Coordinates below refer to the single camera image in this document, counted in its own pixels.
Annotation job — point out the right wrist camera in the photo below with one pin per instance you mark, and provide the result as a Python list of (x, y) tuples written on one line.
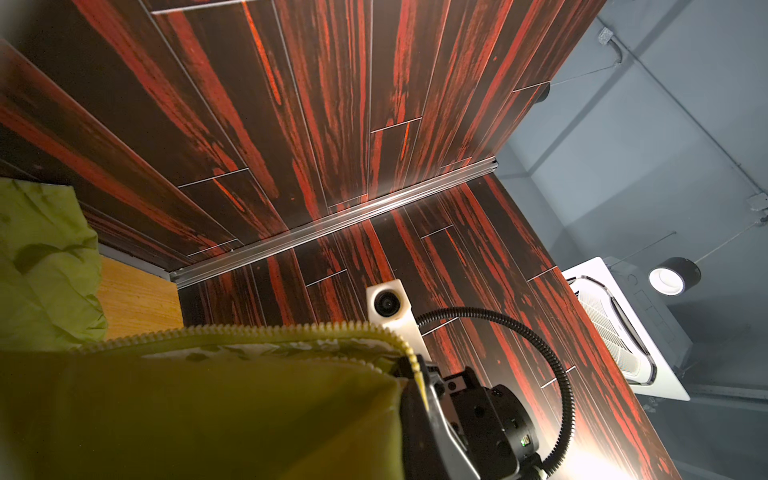
[(389, 306)]

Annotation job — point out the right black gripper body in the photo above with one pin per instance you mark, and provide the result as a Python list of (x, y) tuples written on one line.
[(478, 432)]

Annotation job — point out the black ceiling spot lamp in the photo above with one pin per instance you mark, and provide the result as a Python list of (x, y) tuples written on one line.
[(674, 276)]

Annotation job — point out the white ceiling air conditioner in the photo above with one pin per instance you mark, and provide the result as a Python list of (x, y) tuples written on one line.
[(645, 340)]

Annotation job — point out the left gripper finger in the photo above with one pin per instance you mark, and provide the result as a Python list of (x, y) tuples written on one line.
[(426, 432)]

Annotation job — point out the green jacket with cartoon print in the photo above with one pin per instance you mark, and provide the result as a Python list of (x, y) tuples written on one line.
[(312, 401)]

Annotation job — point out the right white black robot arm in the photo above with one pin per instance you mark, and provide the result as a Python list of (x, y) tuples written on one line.
[(542, 363)]

